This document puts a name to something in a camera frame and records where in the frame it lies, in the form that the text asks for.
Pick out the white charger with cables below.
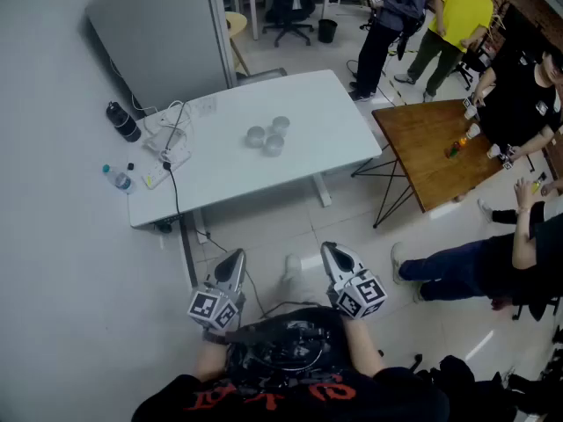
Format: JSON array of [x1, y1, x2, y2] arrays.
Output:
[[141, 99, 195, 154]]

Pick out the person's right forearm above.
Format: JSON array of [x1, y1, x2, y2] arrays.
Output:
[[341, 316, 386, 378]]

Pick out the black plug and cable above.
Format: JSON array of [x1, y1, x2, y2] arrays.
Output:
[[161, 159, 184, 220]]

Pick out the person's black red-print shirt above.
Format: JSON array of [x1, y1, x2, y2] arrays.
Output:
[[130, 366, 450, 422]]

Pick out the grey partition panel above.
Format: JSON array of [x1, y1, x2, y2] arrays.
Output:
[[84, 0, 239, 114]]

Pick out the black cylindrical flask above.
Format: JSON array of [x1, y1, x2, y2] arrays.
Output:
[[105, 100, 143, 143]]

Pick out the black waste bin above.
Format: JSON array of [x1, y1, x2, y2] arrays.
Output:
[[317, 18, 340, 45]]

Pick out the dark wrist band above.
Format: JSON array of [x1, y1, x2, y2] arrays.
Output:
[[201, 329, 230, 346]]

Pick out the black bag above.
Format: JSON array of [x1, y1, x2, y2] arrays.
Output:
[[415, 353, 563, 422]]

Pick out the person's leg and white shoe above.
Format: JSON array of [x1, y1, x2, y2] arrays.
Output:
[[275, 252, 318, 308]]

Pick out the white power strip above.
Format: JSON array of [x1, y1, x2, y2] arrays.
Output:
[[141, 149, 193, 190]]

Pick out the small colourful toys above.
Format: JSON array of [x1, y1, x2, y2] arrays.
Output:
[[444, 135, 468, 160]]

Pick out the black office chair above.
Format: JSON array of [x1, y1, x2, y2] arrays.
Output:
[[261, 0, 318, 48]]

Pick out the person's left forearm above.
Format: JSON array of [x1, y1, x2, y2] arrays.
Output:
[[193, 339, 230, 382]]

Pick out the black chest-worn device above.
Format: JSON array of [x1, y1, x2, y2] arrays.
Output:
[[224, 306, 349, 374]]

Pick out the round light wooden table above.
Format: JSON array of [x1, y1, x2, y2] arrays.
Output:
[[224, 11, 252, 76]]

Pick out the wooden table with black legs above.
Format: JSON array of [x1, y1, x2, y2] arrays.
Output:
[[350, 98, 521, 229]]

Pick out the clear water bottle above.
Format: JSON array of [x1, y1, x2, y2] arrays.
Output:
[[101, 164, 135, 195]]

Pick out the white desk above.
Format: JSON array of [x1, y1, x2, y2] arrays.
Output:
[[127, 69, 384, 242]]

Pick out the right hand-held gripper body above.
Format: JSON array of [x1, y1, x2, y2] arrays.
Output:
[[319, 241, 389, 321]]

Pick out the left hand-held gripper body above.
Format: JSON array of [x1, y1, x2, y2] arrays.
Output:
[[187, 248, 247, 331]]

